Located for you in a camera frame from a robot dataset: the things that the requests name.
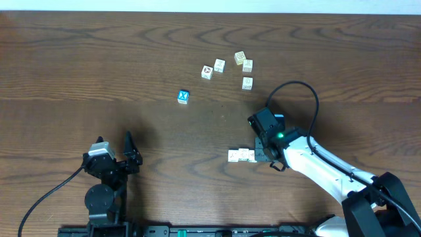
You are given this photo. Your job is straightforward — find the blue X wooden block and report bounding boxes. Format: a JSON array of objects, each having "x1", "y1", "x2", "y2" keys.
[{"x1": 177, "y1": 90, "x2": 189, "y2": 104}]

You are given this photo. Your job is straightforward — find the right black cable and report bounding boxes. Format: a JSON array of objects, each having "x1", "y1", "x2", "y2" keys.
[{"x1": 265, "y1": 80, "x2": 421, "y2": 228}]

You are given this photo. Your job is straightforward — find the black cable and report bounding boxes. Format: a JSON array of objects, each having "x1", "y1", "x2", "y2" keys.
[
  {"x1": 265, "y1": 80, "x2": 421, "y2": 228},
  {"x1": 17, "y1": 167, "x2": 85, "y2": 237}
]

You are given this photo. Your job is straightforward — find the wooden block beside yellow one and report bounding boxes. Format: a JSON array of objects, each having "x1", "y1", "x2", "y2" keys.
[{"x1": 242, "y1": 59, "x2": 253, "y2": 72}]

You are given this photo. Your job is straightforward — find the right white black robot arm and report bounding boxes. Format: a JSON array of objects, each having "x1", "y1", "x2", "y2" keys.
[{"x1": 248, "y1": 108, "x2": 420, "y2": 236}]

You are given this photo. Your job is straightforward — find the yellow-edged wooden block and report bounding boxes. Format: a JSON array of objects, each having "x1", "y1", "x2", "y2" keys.
[{"x1": 234, "y1": 51, "x2": 246, "y2": 65}]

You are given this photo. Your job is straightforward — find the left black cable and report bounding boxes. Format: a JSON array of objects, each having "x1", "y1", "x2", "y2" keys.
[{"x1": 17, "y1": 167, "x2": 85, "y2": 237}]

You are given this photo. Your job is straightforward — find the wooden block with X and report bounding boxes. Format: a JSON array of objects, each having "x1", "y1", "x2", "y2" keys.
[{"x1": 214, "y1": 59, "x2": 226, "y2": 73}]

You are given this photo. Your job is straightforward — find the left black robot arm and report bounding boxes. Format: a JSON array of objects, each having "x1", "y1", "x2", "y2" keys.
[{"x1": 82, "y1": 132, "x2": 143, "y2": 236}]

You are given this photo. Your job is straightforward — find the plain small wooden block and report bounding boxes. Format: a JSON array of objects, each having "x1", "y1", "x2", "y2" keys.
[{"x1": 228, "y1": 149, "x2": 239, "y2": 163}]

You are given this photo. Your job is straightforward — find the wooden block with ring picture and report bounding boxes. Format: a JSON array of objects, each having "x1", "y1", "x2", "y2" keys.
[{"x1": 242, "y1": 77, "x2": 253, "y2": 90}]

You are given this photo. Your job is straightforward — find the wooden block with red circle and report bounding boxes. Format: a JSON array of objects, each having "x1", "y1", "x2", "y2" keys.
[{"x1": 201, "y1": 65, "x2": 213, "y2": 80}]

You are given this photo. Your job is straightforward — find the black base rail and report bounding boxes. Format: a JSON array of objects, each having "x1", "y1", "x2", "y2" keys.
[{"x1": 57, "y1": 225, "x2": 315, "y2": 237}]

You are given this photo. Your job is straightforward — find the green-edged wooden block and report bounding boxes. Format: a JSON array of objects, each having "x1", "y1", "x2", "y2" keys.
[
  {"x1": 238, "y1": 148, "x2": 249, "y2": 161},
  {"x1": 248, "y1": 149, "x2": 257, "y2": 163}
]

